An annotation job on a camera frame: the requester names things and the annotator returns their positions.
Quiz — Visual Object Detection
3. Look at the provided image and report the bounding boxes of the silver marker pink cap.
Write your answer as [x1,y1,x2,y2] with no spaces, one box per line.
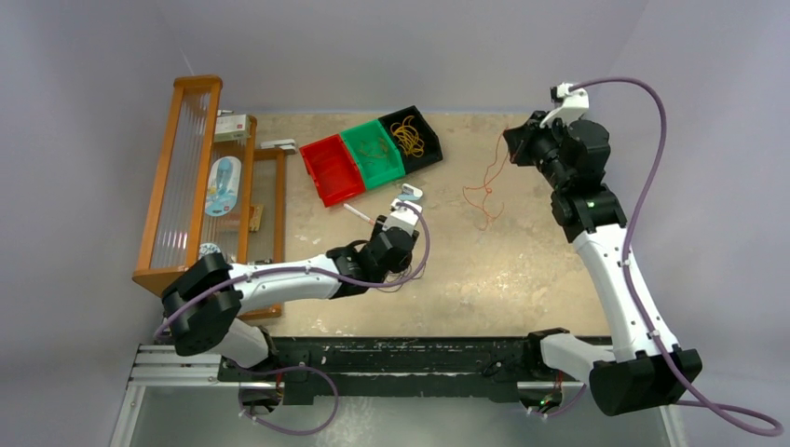
[343,203,375,225]

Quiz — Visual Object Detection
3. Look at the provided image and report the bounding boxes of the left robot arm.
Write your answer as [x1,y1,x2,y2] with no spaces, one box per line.
[161,227,419,381]

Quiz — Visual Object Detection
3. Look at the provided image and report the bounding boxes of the orange cable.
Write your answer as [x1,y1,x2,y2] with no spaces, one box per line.
[356,138,396,170]
[462,132,512,233]

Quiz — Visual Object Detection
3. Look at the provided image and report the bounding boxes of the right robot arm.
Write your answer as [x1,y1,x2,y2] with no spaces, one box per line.
[503,111,702,416]

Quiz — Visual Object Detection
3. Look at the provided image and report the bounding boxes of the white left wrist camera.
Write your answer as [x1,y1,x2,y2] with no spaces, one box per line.
[383,199,422,234]

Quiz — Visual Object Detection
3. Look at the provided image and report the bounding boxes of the wooden rack frame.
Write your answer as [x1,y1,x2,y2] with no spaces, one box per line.
[132,74,289,296]

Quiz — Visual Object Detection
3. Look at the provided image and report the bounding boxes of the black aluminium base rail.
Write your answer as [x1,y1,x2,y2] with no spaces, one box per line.
[126,335,674,409]

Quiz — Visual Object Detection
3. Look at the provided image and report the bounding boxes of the green plastic bin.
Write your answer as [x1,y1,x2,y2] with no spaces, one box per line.
[340,120,405,190]

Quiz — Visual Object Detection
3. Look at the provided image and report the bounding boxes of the white stapler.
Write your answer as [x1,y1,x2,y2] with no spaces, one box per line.
[398,183,424,202]

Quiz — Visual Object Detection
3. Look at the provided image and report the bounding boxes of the red plastic bin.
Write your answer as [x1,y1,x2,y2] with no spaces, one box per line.
[299,134,366,208]

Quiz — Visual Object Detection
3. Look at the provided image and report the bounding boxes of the round blue patterned object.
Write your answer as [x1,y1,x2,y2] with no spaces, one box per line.
[198,242,223,258]

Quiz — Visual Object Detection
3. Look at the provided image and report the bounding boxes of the blue packaged item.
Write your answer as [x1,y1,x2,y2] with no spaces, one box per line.
[204,156,241,217]

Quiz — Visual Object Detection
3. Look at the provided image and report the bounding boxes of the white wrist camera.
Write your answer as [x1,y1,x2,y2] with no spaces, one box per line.
[383,199,422,234]
[539,83,590,129]

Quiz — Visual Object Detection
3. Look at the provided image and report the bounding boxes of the black plastic bin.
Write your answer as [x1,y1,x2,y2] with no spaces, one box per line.
[377,105,443,175]

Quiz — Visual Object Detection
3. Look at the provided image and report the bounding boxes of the purple left arm hose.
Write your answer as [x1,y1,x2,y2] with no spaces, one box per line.
[154,200,431,437]

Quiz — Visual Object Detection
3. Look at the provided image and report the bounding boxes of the small white red box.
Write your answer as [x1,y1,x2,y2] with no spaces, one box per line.
[213,114,252,142]

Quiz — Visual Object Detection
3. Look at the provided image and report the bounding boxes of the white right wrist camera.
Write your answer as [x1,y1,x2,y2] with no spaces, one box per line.
[539,83,590,129]

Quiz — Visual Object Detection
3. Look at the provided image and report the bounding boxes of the yellow cable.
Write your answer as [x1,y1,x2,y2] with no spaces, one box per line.
[389,115,427,159]

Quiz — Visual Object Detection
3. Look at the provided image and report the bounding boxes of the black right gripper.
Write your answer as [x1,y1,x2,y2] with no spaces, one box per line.
[505,112,573,191]

